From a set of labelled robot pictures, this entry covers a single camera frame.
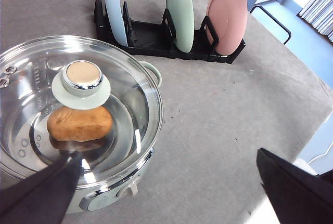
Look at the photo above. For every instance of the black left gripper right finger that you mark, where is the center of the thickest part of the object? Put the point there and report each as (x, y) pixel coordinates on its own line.
(299, 196)

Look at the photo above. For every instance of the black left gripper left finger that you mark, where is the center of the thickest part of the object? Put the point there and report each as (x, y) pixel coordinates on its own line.
(43, 197)

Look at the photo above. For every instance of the brown potato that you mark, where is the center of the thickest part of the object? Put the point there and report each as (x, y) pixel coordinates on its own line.
(80, 125)

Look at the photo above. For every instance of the glass steamer lid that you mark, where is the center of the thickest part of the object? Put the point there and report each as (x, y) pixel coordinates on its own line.
(65, 48)

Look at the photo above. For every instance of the green plate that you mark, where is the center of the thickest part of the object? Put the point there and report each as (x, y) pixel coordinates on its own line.
(182, 16)

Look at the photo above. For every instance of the green electric steamer pot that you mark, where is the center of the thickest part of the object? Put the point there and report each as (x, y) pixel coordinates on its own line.
(31, 91)

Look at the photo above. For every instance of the black plate rack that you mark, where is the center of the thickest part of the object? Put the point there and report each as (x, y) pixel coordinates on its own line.
(161, 36)

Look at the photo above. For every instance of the pink plate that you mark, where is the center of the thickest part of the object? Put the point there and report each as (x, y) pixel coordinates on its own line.
(229, 20)

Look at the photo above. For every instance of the blue plate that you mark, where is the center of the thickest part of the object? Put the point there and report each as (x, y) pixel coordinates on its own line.
(117, 20)

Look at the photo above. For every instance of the black metal chair frame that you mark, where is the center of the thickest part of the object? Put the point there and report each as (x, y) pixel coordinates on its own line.
(287, 40)

